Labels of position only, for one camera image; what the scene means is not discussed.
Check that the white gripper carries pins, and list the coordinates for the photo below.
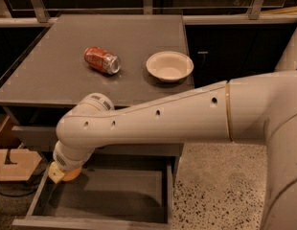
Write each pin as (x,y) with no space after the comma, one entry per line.
(66,161)

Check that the orange fruit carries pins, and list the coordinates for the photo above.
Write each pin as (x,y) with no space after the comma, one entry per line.
(71,175)

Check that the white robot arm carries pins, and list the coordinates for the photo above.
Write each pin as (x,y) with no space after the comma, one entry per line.
(259,109)

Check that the grey top drawer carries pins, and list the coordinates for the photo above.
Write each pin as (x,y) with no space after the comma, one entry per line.
(41,138)

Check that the grey open middle drawer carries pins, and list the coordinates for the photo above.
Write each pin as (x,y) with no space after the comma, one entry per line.
(112,192)

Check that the grey drawer cabinet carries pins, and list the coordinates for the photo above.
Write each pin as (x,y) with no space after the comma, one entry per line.
(54,76)

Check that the wooden box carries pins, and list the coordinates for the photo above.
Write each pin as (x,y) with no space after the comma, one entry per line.
(16,163)

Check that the red crushed soda can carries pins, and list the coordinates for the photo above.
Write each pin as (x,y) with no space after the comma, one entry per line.
(102,60)

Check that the white paper bowl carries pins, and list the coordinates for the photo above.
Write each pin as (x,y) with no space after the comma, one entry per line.
(169,66)

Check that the white diagonal post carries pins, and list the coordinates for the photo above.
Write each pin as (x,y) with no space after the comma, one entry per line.
(288,60)

